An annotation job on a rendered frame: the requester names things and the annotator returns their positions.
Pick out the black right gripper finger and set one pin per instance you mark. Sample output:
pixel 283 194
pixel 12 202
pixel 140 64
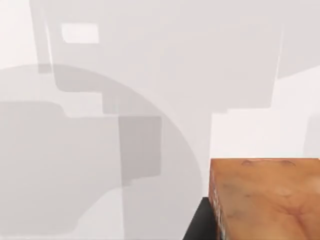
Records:
pixel 202 222

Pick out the orange-brown bread loaf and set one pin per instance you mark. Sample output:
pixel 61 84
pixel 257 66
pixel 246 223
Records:
pixel 267 200

